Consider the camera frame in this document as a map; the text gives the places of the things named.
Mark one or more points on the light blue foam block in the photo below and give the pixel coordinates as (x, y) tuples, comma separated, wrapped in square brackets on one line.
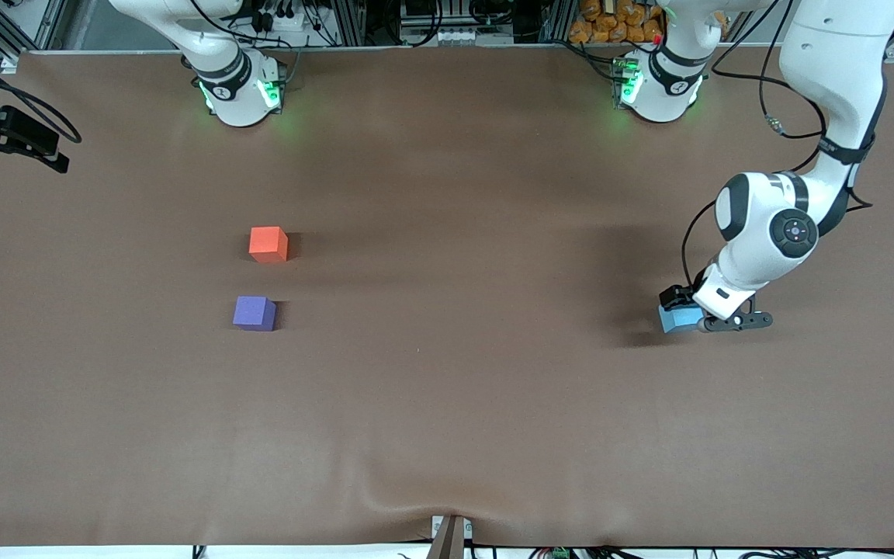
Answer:
[(680, 321)]

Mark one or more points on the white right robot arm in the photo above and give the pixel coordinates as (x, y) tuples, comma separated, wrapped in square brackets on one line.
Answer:
[(237, 85)]

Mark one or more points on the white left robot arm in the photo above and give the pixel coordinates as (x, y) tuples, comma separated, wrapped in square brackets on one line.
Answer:
[(835, 62)]

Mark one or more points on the orange foam block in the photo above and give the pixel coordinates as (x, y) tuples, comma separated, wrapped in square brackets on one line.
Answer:
[(267, 242)]

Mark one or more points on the purple foam block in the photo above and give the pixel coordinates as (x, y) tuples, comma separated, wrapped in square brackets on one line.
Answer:
[(253, 312)]

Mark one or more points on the brown table mat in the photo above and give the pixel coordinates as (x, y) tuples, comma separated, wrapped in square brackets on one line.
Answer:
[(447, 388)]

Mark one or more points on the bag of orange items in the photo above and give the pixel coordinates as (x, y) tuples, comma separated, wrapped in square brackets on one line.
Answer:
[(602, 27)]

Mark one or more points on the small green connector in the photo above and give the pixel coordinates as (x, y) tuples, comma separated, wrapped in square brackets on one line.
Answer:
[(559, 553)]

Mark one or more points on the white socket strip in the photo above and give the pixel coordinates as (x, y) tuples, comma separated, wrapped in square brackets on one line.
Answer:
[(284, 19)]

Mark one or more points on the white terminal strip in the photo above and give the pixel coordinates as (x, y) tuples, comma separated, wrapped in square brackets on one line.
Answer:
[(455, 36)]

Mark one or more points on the aluminium frame post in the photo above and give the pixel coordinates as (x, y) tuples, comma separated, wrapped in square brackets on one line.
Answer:
[(350, 23), (554, 22)]

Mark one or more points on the grey camera post bracket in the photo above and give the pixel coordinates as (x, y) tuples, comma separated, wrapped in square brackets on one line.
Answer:
[(449, 539)]

